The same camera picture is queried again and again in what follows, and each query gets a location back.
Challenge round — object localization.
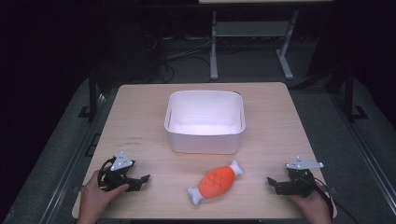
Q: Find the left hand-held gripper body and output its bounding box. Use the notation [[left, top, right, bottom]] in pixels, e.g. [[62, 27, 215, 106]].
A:
[[98, 151, 142, 192]]

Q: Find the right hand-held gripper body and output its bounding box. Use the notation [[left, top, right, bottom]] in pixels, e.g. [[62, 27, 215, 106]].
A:
[[285, 156, 325, 198]]

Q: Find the person's right hand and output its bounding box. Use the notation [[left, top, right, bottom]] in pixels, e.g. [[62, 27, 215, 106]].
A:
[[288, 184, 333, 224]]

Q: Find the person's left hand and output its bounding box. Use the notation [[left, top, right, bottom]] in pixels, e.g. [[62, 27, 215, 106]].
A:
[[76, 170, 131, 224]]

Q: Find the orange plush meat toy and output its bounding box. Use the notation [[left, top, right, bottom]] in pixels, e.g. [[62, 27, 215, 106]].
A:
[[187, 160, 245, 206]]

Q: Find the white plastic bin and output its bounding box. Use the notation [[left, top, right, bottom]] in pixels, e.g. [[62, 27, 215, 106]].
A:
[[163, 90, 247, 155]]

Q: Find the black metal stand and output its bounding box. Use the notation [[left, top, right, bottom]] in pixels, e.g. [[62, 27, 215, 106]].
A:
[[326, 63, 369, 123], [78, 69, 104, 119]]

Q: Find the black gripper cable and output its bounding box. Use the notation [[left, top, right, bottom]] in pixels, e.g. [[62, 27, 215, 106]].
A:
[[96, 157, 118, 189], [312, 175, 362, 224]]

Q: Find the bundle of floor cables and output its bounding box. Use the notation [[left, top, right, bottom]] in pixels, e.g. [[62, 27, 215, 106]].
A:
[[144, 33, 216, 84]]

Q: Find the white metal table frame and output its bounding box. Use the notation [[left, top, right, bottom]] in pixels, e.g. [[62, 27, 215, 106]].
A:
[[209, 9, 300, 81]]

